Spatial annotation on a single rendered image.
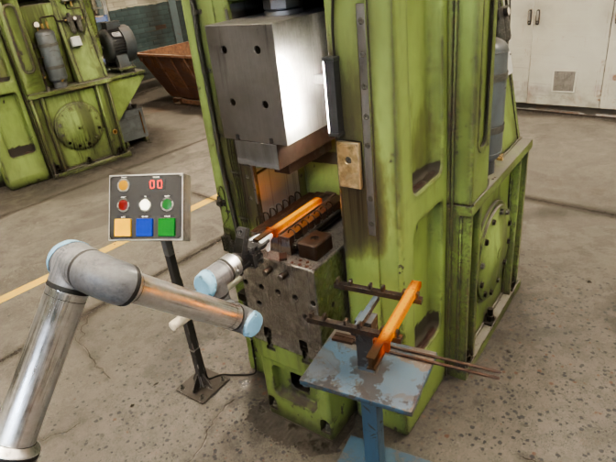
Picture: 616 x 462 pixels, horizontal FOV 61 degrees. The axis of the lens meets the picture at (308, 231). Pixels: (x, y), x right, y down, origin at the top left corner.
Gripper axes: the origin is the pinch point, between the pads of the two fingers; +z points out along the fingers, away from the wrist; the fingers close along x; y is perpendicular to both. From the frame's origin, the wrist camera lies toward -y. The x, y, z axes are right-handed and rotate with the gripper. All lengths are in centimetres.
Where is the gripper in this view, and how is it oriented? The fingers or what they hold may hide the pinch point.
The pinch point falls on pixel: (268, 233)
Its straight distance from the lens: 203.7
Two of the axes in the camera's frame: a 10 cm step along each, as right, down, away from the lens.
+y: 1.1, 8.8, 4.7
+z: 5.7, -4.4, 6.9
